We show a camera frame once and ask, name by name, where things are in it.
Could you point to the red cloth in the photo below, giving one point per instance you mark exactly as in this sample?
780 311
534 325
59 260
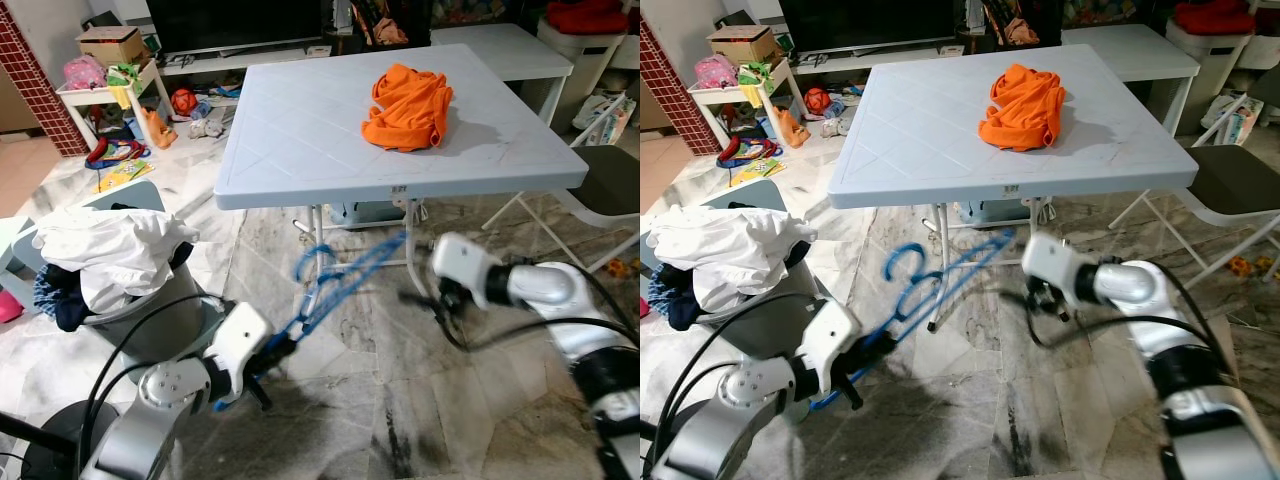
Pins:
585 15
1215 15

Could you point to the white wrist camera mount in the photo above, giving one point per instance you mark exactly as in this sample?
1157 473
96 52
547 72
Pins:
830 340
462 262
1050 262
238 345

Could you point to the black television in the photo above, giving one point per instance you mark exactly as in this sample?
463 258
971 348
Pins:
860 20
230 20

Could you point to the pink bag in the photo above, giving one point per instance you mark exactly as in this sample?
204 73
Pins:
83 72
715 72

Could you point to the grey folding chair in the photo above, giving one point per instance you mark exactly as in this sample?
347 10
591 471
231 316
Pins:
610 180
1240 180

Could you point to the dark blue garment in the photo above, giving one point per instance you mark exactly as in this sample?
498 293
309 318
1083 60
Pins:
672 300
60 300

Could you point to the grey laundry basket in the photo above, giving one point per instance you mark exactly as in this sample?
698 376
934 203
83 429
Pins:
160 330
770 330

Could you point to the blue plastic hanger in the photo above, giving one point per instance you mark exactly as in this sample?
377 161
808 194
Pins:
300 322
900 325

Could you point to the pale blue box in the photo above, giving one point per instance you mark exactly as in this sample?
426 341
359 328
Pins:
1000 212
365 213

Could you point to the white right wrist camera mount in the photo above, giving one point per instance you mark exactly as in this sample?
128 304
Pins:
462 262
1050 262

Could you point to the white side table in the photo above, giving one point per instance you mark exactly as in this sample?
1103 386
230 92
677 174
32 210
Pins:
510 50
1130 50

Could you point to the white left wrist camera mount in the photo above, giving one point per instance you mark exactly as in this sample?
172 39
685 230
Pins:
830 340
238 345

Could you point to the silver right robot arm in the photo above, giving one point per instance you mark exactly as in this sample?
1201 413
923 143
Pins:
545 285
1135 285

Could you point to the cardboard box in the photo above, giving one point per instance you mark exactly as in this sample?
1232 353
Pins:
742 45
110 45

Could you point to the small white shelf table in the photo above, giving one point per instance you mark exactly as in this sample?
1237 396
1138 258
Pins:
95 95
725 95

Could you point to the white bin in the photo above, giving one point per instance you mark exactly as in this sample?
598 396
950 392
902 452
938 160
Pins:
1210 65
580 60

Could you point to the orange shirt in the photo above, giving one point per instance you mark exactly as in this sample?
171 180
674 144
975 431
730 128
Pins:
410 110
1025 110

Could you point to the white folding table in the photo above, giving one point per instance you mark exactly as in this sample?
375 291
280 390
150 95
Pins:
300 130
920 130

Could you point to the white shirt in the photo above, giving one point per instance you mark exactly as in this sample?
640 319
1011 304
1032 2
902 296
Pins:
730 250
120 250

